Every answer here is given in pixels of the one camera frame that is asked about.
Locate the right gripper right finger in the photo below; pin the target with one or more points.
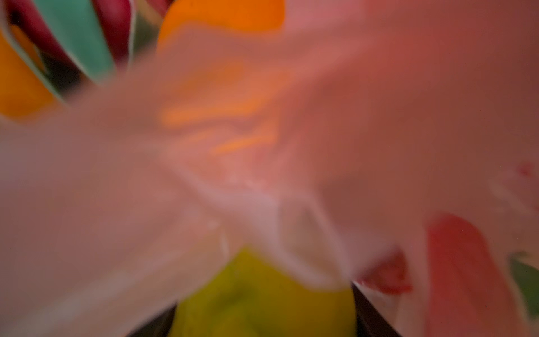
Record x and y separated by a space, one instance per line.
370 323

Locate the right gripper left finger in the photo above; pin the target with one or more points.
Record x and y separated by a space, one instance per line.
158 327

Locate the green fruit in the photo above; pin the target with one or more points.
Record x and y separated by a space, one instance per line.
250 298

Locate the pink plastic bag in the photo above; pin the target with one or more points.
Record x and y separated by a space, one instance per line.
360 131

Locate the orange fruit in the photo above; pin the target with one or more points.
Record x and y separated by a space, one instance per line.
22 93
238 15

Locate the pink dragon fruit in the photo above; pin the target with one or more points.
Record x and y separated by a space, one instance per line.
93 38

